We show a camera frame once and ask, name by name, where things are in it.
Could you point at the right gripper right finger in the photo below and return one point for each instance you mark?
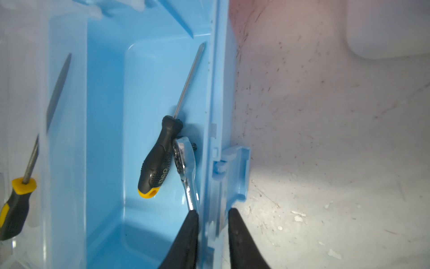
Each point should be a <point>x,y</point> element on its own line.
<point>244,253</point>

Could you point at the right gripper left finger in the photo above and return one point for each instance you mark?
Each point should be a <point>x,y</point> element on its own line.
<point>184,250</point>

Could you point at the blue clear toolbox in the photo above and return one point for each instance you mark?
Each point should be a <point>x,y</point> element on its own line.
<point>92,81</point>

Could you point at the white clear toolbox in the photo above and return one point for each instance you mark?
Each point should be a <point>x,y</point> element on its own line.
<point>388,29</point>

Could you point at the black yellow stubby screwdriver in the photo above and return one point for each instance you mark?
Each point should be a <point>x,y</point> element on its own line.
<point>156,165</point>

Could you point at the silver ratchet wrench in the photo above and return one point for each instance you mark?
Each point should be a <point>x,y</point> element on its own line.
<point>185,161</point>

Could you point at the yellow black thin screwdriver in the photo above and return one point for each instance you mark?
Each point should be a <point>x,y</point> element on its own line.
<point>16,209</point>

